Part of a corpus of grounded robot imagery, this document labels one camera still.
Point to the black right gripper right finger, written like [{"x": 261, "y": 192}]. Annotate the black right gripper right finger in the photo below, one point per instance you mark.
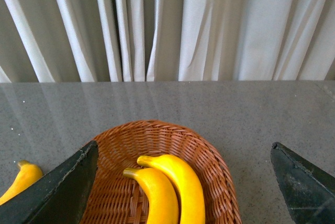
[{"x": 308, "y": 191}]

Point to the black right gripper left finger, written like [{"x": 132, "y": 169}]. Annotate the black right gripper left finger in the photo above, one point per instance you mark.
[{"x": 60, "y": 196}]

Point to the yellow banana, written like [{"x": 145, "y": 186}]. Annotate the yellow banana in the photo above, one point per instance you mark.
[
  {"x": 163, "y": 203},
  {"x": 187, "y": 185},
  {"x": 28, "y": 174}
]

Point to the brown wicker basket right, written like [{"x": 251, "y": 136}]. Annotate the brown wicker basket right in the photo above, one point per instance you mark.
[{"x": 117, "y": 199}]

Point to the yellow banana front in basket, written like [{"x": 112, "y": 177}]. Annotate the yellow banana front in basket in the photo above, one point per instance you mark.
[{"x": 163, "y": 203}]

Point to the white pleated curtain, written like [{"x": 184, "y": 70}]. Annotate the white pleated curtain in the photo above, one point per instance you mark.
[{"x": 166, "y": 40}]

